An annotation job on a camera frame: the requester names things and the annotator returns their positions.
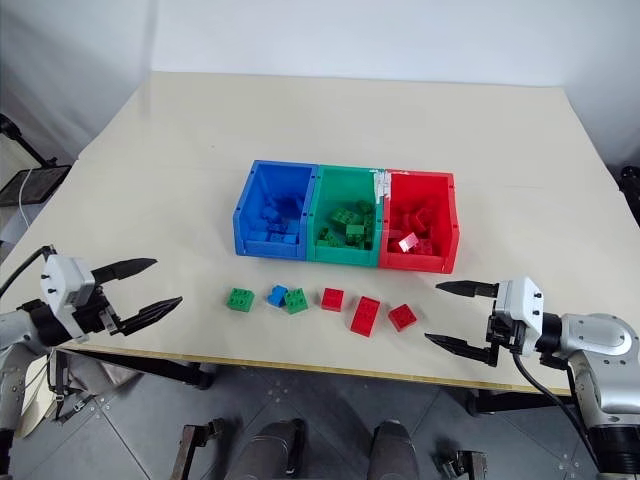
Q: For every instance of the black table leg frame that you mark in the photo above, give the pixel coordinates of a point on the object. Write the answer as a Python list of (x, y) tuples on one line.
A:
[(145, 367), (520, 402)]

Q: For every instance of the black equipment at wall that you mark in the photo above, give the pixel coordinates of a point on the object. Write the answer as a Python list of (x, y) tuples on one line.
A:
[(631, 182)]

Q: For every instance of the white tape strip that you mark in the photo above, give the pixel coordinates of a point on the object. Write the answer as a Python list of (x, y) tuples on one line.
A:
[(382, 186)]

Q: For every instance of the black mesh tray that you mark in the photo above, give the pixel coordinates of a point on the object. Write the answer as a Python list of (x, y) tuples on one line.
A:
[(32, 182)]

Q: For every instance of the brown metal bracket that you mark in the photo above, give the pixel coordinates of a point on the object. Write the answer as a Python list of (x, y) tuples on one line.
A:
[(195, 445), (462, 462)]

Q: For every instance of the red long toy brick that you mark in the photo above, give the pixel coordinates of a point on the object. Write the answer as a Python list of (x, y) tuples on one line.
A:
[(365, 315)]

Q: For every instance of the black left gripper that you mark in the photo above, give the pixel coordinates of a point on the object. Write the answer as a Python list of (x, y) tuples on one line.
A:
[(95, 315)]

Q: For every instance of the green plastic bin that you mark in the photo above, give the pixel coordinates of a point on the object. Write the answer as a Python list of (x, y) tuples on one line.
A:
[(320, 250)]

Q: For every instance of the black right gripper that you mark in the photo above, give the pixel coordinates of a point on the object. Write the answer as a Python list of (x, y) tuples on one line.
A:
[(505, 332)]

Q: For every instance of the blue plastic bin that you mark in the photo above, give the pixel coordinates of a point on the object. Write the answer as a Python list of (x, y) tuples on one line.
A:
[(250, 220)]

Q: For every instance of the blue small toy brick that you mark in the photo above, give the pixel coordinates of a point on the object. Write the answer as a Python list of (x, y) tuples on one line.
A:
[(276, 295)]

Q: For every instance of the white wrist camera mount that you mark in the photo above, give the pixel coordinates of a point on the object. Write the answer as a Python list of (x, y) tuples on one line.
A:
[(520, 305), (62, 287)]

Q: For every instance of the beige cardboard sheet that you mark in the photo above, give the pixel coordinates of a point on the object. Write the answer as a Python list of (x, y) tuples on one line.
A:
[(35, 400)]

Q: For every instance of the dark rounded robot foot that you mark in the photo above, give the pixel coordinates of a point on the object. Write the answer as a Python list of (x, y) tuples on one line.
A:
[(272, 450), (395, 450)]

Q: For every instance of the green square toy brick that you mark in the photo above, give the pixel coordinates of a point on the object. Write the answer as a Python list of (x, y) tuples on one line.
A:
[(296, 301), (239, 299)]

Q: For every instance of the red square toy brick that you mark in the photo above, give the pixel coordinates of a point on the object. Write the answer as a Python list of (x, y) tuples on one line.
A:
[(402, 317), (332, 298)]

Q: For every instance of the red plastic bin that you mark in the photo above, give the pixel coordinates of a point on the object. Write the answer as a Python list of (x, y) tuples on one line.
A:
[(447, 225)]

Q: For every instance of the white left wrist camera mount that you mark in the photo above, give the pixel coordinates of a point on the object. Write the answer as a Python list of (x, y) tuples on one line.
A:
[(62, 287)]

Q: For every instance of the black stand frame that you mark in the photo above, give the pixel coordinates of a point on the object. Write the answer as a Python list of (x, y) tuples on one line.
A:
[(20, 140)]

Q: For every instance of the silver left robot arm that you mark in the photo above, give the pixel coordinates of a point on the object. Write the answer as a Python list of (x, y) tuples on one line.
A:
[(15, 330)]

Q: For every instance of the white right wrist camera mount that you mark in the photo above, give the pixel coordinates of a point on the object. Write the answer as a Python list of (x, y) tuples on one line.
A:
[(520, 305)]

